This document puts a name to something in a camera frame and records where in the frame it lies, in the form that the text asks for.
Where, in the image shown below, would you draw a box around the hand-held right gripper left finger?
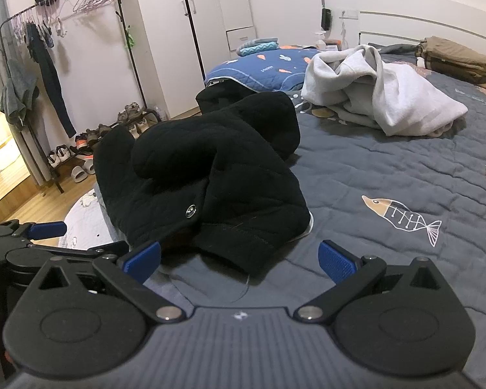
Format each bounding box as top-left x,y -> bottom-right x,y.
38,242 -> 187,325

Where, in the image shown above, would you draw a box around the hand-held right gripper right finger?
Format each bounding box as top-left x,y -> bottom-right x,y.
294,240 -> 444,325

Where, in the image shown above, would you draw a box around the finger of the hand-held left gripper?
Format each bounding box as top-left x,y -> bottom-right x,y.
0,219 -> 68,250
51,242 -> 129,261

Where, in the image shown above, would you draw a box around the black quilted jacket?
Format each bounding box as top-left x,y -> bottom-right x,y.
93,87 -> 312,278

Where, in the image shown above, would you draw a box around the black metal clothes rack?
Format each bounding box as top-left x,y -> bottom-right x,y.
0,0 -> 165,195

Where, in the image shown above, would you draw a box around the khaki folded clothes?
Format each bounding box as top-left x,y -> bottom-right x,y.
415,36 -> 486,86

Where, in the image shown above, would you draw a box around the row of shoes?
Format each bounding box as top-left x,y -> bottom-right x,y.
46,101 -> 163,171

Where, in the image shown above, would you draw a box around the grey fish-print quilt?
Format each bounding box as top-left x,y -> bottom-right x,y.
144,42 -> 486,389

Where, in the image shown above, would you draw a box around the grey hanging garment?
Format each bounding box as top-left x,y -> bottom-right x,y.
0,59 -> 40,130

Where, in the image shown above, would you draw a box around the dark hanging pants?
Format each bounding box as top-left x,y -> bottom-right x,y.
25,22 -> 77,138

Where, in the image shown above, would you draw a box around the white hoodie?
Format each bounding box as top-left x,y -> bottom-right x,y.
301,44 -> 469,137

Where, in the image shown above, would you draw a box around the hanging socks and underwear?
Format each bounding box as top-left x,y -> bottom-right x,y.
11,10 -> 67,49

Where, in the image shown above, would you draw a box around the blue carrot-print blanket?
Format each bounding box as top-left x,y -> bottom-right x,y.
204,44 -> 329,92

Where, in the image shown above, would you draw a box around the white wardrobe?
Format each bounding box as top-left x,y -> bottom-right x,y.
130,0 -> 260,120

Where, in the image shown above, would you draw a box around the dark grey pillow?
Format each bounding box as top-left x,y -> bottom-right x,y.
368,42 -> 424,55

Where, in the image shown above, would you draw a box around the folded patterned towel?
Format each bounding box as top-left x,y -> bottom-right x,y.
236,37 -> 280,56

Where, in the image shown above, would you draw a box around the white bed headboard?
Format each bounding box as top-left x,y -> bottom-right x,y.
358,0 -> 486,55

